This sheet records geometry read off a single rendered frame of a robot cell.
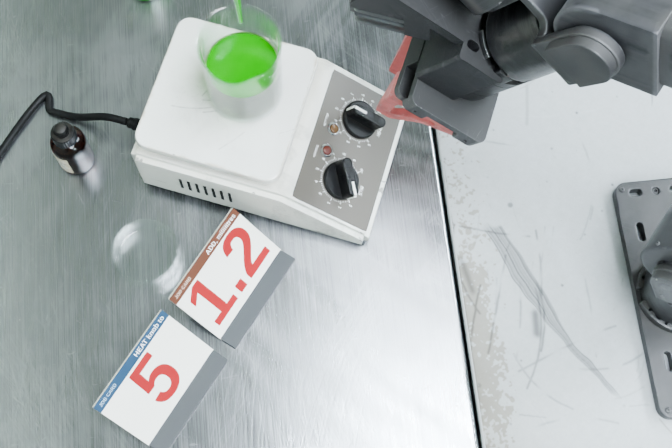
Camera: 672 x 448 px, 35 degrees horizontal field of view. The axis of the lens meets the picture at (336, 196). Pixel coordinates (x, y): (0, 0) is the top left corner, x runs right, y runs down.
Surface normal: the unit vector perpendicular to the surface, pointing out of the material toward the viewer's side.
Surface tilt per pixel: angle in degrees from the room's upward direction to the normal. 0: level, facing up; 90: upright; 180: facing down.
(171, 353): 40
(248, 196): 90
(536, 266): 0
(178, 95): 0
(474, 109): 31
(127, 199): 0
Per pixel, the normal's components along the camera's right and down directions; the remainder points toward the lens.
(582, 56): -0.57, 0.77
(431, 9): 0.51, -0.15
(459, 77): -0.30, 0.89
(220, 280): 0.55, 0.07
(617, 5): -0.25, -0.49
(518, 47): -0.67, 0.56
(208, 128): 0.01, -0.34
